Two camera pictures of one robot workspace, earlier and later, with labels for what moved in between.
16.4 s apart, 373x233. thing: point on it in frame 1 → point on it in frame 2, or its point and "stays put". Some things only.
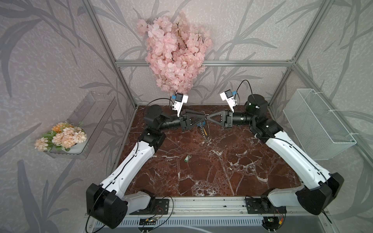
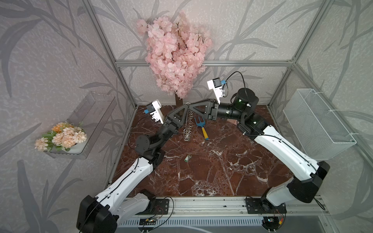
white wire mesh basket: [320, 134] stays put
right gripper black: [227, 118] → [212, 115]
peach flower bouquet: [63, 135] stays put
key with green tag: [187, 158] stays put
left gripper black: [185, 122] → [171, 124]
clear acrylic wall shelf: [93, 115] stays put
